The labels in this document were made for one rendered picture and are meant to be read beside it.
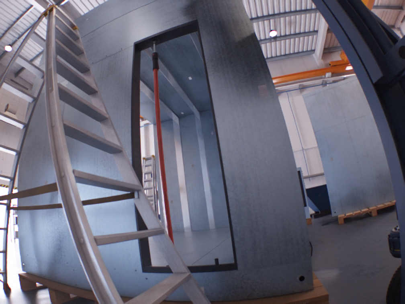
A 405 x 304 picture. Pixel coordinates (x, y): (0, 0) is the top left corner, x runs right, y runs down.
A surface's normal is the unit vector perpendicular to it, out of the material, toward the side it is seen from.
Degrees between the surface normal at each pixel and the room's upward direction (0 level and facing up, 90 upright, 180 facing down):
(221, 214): 90
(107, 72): 90
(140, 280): 90
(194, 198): 90
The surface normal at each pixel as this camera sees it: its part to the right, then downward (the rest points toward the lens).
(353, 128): -0.59, -0.16
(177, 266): -0.24, -0.22
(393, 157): -0.99, 0.11
